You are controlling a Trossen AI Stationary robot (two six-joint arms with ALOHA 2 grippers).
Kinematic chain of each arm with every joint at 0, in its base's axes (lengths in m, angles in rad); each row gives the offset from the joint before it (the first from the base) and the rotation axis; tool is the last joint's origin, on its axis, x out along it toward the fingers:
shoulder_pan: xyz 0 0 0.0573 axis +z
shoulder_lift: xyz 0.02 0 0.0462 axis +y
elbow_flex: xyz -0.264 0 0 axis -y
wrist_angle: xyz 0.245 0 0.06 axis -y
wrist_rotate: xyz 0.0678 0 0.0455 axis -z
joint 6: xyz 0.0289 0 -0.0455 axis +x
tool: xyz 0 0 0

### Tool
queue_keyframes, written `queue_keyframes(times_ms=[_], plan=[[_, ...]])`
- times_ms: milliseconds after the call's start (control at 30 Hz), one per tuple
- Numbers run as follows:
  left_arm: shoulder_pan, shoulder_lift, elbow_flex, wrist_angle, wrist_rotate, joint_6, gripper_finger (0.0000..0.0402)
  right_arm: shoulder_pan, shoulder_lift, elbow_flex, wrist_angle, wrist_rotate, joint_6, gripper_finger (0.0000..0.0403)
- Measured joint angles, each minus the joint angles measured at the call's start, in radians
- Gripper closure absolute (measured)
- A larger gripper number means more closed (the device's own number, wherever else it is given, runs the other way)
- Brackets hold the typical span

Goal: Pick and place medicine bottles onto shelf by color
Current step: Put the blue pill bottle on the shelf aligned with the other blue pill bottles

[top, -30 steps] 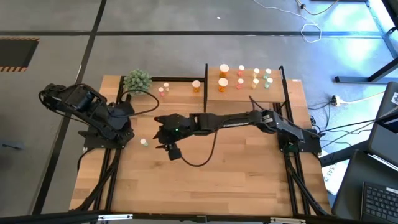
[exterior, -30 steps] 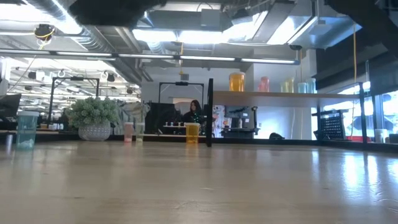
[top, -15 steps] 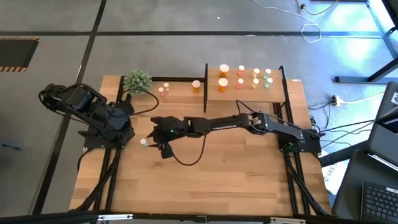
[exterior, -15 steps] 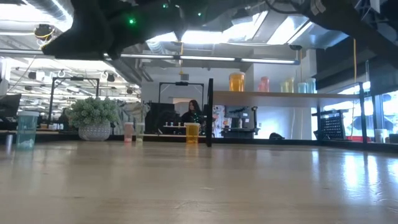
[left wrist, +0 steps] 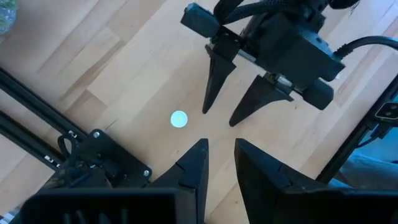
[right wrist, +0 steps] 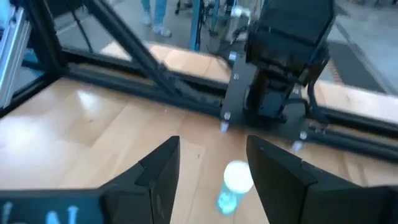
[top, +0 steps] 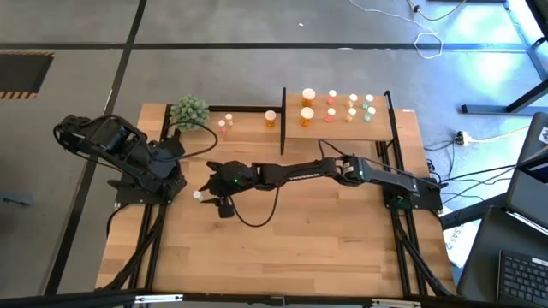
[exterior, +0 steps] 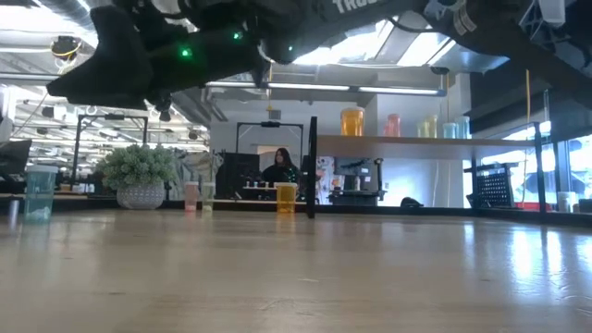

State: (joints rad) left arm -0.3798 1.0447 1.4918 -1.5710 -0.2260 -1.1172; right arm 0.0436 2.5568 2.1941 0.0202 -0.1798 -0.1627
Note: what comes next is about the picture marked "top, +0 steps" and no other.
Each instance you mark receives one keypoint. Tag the large orange medicine bottle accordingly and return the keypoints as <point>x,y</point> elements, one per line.
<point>306,113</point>
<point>308,93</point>
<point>270,116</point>

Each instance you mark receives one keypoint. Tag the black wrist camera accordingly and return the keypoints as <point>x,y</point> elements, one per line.
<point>225,209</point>
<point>173,148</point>

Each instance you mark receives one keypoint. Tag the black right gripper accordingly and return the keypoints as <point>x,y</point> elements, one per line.
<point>233,177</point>

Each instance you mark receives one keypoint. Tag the green plant in white pot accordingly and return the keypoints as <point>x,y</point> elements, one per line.
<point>188,112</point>

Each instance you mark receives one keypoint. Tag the white printed paper sheet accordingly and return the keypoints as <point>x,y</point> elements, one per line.
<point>460,244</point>

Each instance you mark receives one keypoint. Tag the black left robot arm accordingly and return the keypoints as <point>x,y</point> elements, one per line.
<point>128,160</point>

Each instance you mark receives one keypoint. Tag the dark laptop lid with sticker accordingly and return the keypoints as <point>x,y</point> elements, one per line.
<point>528,188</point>

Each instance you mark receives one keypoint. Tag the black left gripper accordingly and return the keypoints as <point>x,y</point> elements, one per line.
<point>160,164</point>

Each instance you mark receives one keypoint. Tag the black desk leg frame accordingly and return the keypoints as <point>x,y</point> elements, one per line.
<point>484,109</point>

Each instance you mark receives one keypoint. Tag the yellow medicine bottle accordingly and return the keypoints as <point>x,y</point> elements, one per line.
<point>351,112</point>

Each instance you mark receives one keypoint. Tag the silver frame bracket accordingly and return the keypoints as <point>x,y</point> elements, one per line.
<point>396,303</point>
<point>158,298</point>

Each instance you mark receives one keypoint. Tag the beige power strip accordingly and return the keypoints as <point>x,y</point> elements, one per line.
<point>461,138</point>

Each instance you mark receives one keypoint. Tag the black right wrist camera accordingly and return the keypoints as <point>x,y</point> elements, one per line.
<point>225,209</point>

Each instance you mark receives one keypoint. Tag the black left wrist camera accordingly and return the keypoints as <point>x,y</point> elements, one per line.
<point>173,148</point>

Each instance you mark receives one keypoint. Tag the black laptop with keyboard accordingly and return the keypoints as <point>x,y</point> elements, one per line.
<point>484,256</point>

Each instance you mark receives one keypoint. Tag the yellow-green labelled medicine bottle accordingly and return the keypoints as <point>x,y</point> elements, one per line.
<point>353,97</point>

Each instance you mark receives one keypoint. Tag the black aluminium rig frame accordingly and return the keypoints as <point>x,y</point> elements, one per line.
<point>235,300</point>

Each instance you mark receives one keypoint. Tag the black floor hatch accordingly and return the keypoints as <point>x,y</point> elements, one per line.
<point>21,72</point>

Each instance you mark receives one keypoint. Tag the wooden shelf with black frame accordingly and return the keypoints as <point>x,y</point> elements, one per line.
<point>338,130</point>

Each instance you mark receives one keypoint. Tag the small pink medicine bottle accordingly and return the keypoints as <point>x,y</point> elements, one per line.
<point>222,124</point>

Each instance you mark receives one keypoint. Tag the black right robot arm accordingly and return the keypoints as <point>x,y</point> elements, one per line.
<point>299,173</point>

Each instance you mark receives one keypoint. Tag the dark grey floor object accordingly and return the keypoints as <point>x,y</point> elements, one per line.
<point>15,199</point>

